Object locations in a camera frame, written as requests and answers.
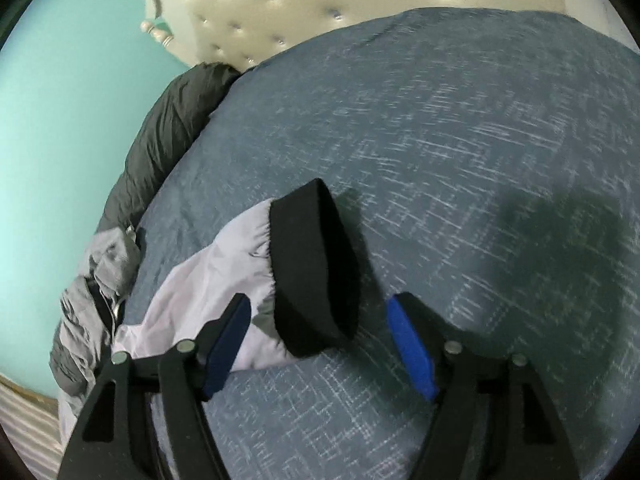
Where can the lavender jacket with black trim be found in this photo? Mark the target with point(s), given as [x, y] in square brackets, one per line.
[210, 270]

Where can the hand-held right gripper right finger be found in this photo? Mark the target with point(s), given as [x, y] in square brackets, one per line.
[412, 347]

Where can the cream bedpost finial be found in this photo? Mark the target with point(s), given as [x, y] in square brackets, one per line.
[159, 32]

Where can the blue bed cover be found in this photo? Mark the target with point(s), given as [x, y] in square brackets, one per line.
[450, 160]

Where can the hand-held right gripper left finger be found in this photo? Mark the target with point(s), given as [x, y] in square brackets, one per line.
[225, 345]

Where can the grey hooded jacket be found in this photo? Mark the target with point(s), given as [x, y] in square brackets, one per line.
[80, 320]

